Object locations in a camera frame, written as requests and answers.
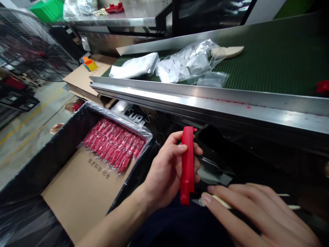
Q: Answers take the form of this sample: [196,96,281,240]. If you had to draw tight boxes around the person's right hand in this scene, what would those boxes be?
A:
[201,182,323,247]

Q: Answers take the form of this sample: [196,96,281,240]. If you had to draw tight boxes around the person's left hand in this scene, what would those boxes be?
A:
[143,130,204,210]

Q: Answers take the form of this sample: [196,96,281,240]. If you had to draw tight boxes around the long red plastic part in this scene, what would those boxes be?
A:
[179,126,198,206]

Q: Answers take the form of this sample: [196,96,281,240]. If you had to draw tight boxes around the cream-handled trimming knife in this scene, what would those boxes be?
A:
[191,193,302,210]

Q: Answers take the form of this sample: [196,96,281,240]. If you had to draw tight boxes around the person's body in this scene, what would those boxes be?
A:
[128,198,260,247]

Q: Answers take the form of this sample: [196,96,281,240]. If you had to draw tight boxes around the row of bagged red parts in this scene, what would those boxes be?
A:
[78,118,146,175]

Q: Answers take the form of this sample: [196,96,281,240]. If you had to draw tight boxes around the brown cardboard sheet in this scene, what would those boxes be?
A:
[41,146,137,245]

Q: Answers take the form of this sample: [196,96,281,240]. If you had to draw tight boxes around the small clear flat bag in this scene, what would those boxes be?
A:
[197,71,230,89]

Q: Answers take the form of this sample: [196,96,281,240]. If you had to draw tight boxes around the stack of white plastic bags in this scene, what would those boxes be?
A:
[108,52,160,80]

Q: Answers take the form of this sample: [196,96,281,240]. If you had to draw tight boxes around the crumpled clear plastic bags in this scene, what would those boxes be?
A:
[155,38,221,84]

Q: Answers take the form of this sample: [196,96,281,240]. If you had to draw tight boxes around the carton of red scraps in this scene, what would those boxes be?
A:
[63,98,86,114]

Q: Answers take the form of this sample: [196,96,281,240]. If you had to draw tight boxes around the stack of flat cardboard cartons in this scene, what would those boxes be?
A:
[62,53,119,108]

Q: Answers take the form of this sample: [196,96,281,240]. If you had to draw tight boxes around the black plastic-lined box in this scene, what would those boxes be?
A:
[0,101,157,247]

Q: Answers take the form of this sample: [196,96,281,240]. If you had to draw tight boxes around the green conveyor belt machine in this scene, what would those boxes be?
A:
[88,11,329,155]

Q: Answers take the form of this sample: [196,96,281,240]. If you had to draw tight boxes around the orange tape dispenser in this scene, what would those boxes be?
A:
[82,57,98,72]

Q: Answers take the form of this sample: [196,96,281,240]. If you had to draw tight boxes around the beige foam piece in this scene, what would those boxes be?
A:
[210,45,245,60]

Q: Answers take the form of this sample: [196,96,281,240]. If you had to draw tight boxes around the red plastic piece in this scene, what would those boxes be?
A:
[315,80,329,95]

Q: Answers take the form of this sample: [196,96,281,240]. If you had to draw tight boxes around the steel work table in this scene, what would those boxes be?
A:
[28,0,173,56]

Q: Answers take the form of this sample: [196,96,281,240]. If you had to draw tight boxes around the green plastic crate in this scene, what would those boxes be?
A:
[28,0,65,22]

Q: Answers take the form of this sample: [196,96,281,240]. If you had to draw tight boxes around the black wire-guard floor fan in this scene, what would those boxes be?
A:
[0,7,80,83]

